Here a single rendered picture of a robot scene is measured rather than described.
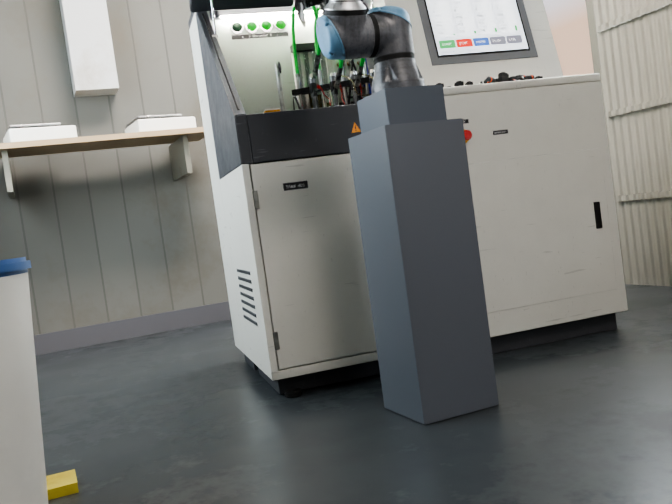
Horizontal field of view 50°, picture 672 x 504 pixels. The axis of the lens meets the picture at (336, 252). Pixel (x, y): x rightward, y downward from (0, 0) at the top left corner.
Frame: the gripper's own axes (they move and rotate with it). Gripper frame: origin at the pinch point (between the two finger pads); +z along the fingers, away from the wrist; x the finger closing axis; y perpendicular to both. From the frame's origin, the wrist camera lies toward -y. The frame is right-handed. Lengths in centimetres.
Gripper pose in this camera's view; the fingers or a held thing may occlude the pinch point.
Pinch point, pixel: (314, 19)
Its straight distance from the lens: 262.0
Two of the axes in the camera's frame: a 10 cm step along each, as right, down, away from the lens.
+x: 9.3, -3.5, 0.5
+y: 2.9, 6.7, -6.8
